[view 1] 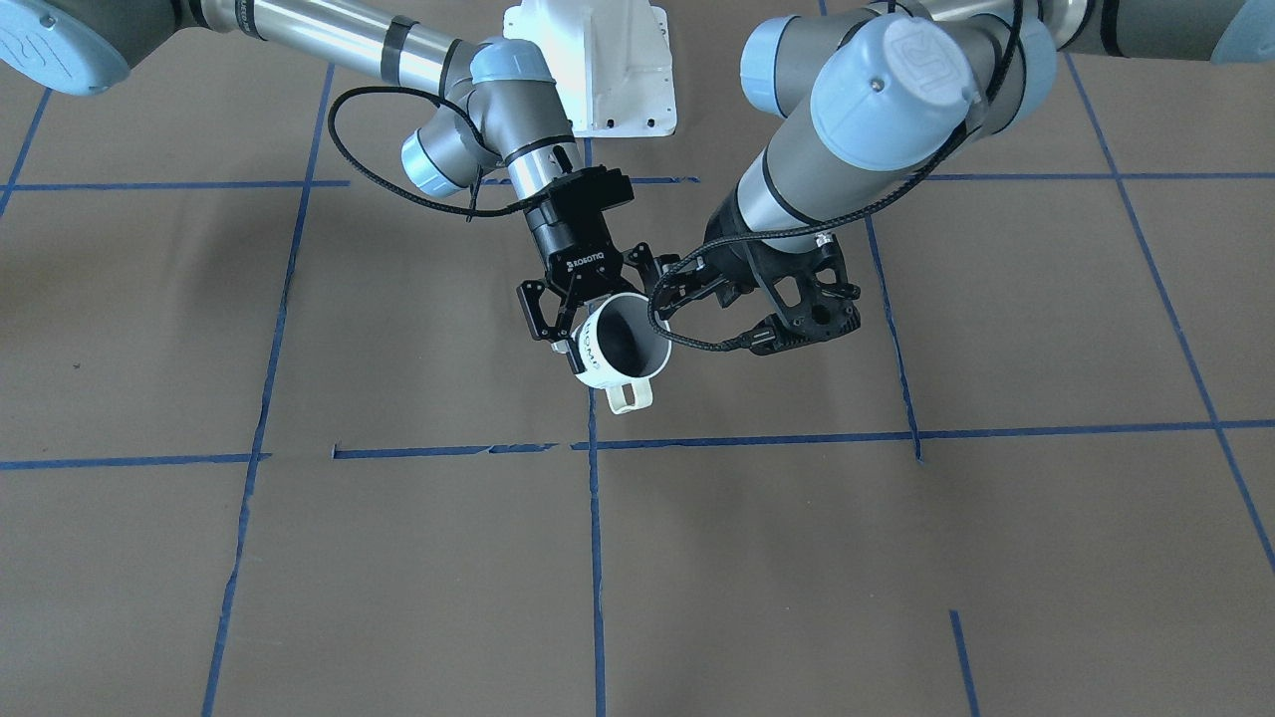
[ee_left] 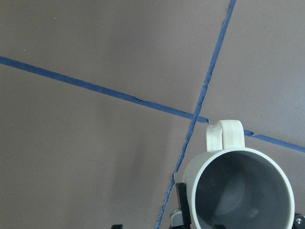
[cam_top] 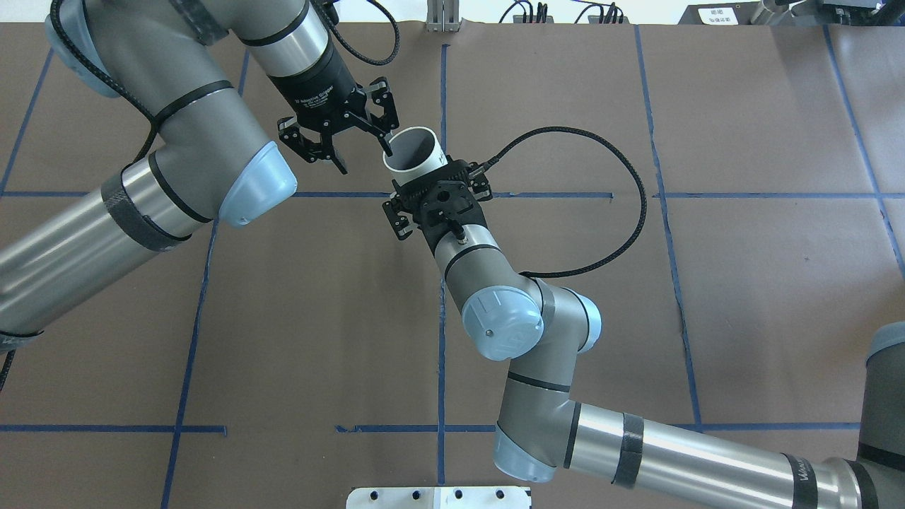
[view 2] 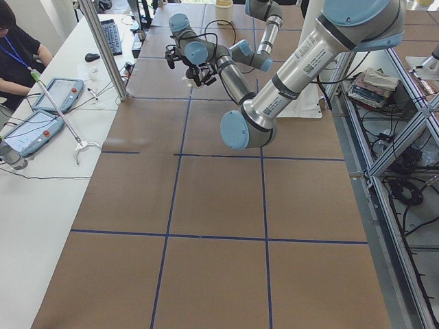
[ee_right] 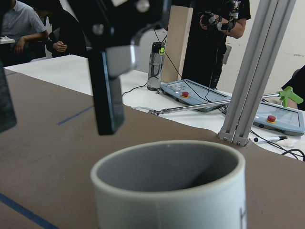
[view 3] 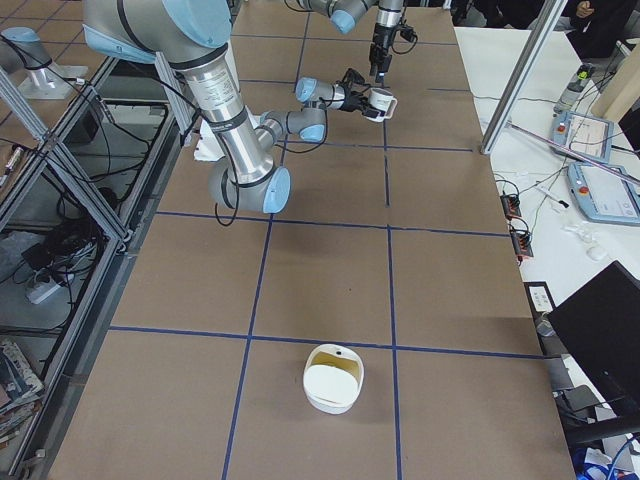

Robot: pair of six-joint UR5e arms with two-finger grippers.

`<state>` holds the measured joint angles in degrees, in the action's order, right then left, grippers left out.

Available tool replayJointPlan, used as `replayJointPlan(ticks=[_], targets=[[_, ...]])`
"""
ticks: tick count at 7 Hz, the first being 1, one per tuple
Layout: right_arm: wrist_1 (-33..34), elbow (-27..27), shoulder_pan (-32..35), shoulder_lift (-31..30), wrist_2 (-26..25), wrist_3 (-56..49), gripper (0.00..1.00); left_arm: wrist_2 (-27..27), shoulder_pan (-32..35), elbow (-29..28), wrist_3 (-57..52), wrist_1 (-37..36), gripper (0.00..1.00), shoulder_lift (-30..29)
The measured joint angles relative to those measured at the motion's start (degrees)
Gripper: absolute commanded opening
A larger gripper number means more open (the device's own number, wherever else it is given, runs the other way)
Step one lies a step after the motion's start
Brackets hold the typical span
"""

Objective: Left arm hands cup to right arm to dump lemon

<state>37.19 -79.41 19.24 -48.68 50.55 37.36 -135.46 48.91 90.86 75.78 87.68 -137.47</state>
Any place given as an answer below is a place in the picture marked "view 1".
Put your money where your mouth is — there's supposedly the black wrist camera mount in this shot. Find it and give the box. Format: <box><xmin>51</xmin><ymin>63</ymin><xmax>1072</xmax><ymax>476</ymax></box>
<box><xmin>745</xmin><ymin>232</ymin><xmax>862</xmax><ymax>356</ymax></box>

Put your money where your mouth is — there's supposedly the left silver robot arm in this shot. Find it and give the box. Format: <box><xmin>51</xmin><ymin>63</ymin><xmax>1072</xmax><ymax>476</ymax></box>
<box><xmin>650</xmin><ymin>1</ymin><xmax>1272</xmax><ymax>339</ymax></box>

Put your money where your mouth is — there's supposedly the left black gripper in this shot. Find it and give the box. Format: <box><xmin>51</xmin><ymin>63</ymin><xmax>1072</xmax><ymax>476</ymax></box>
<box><xmin>649</xmin><ymin>204</ymin><xmax>785</xmax><ymax>322</ymax></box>

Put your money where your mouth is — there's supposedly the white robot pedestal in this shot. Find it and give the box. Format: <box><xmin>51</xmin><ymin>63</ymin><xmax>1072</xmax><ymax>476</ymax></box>
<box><xmin>502</xmin><ymin>1</ymin><xmax>678</xmax><ymax>137</ymax></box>

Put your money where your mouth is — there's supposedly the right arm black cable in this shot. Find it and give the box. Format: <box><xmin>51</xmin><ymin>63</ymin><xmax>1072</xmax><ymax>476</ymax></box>
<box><xmin>326</xmin><ymin>85</ymin><xmax>539</xmax><ymax>222</ymax></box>

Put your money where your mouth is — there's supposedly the white ribbed mug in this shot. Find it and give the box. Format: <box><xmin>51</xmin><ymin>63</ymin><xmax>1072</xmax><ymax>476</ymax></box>
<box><xmin>571</xmin><ymin>292</ymin><xmax>672</xmax><ymax>415</ymax></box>

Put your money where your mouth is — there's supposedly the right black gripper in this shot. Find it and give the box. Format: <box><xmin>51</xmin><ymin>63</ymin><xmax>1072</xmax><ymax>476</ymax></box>
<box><xmin>516</xmin><ymin>167</ymin><xmax>669</xmax><ymax>355</ymax></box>

